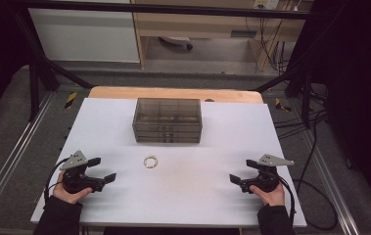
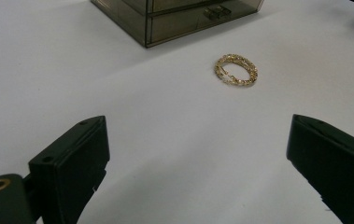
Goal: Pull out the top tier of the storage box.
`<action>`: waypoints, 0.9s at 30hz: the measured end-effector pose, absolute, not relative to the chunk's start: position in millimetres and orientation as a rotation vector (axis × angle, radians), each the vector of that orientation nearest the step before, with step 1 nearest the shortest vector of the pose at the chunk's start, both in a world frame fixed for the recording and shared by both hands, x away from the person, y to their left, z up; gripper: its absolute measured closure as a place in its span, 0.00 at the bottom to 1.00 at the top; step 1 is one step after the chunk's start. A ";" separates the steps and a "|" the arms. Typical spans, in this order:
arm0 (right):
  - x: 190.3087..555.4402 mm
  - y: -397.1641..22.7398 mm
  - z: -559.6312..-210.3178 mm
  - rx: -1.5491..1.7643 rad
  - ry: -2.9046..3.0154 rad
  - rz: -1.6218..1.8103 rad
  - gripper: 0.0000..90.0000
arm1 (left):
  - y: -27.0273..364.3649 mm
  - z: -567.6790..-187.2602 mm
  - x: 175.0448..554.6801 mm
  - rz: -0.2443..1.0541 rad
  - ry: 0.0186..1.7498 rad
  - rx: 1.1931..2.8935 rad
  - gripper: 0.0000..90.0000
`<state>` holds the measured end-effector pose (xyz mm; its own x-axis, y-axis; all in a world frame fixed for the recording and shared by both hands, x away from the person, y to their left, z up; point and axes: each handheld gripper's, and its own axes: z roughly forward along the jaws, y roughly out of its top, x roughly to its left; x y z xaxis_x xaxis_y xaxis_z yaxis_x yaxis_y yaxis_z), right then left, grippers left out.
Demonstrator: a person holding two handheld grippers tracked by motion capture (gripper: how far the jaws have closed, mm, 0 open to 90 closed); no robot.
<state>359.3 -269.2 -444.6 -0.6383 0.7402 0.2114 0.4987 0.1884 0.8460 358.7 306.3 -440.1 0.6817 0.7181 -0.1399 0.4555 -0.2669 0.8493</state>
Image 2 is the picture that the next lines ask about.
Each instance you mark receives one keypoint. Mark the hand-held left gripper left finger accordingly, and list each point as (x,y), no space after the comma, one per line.
(72,161)

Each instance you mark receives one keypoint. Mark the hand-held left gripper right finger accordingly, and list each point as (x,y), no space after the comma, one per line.
(336,161)

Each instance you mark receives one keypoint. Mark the smoky transparent drawer box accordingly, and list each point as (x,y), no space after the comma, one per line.
(171,28)

